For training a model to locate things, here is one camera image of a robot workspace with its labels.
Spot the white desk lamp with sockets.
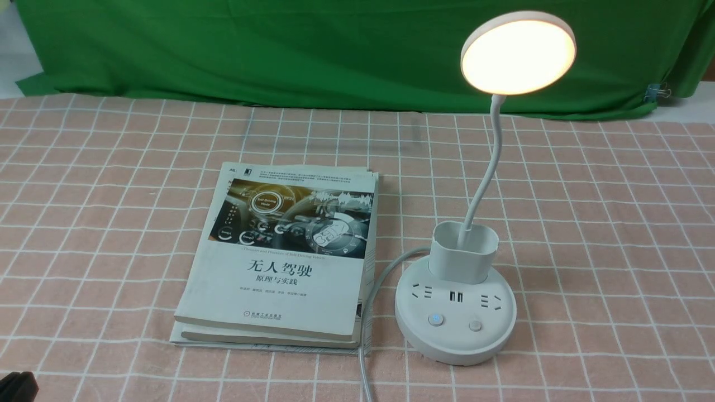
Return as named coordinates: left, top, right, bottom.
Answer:
left=395, top=11, right=576, bottom=366

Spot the top book with car cover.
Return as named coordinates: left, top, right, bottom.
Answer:
left=174, top=162, right=379, bottom=343

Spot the bottom book under stack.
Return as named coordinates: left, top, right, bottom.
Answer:
left=170, top=171, right=381, bottom=357

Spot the pink checkered tablecloth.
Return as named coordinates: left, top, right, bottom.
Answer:
left=1, top=96, right=714, bottom=401

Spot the green backdrop cloth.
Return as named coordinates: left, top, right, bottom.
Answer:
left=16, top=1, right=713, bottom=120

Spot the blue binder clip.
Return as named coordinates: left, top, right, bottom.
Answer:
left=643, top=83, right=672, bottom=103

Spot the black object bottom left corner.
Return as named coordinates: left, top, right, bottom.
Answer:
left=0, top=371, right=39, bottom=402

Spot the white lamp power cable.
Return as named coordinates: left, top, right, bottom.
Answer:
left=359, top=247, right=432, bottom=402

